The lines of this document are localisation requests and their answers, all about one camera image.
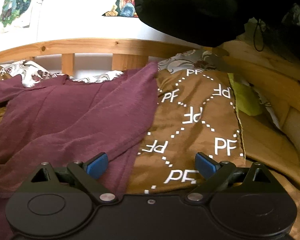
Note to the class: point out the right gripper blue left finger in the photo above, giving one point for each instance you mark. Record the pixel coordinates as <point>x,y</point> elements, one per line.
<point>86,174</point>

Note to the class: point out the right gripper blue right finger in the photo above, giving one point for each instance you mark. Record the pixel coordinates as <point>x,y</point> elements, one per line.
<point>216,175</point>

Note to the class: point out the maroon long-sleeve top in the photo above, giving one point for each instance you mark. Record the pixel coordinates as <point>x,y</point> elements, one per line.
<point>60,121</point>

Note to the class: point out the brown PF patterned duvet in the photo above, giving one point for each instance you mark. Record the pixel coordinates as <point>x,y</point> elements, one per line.
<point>195,112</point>

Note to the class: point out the yellow-green cloth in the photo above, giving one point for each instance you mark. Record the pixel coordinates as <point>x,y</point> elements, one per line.
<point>246,99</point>

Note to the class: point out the black puffer jacket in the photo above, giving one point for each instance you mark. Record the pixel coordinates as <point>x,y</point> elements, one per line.
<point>212,22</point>

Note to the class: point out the landscape drawing poster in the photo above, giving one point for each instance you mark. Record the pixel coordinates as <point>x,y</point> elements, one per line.
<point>122,8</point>

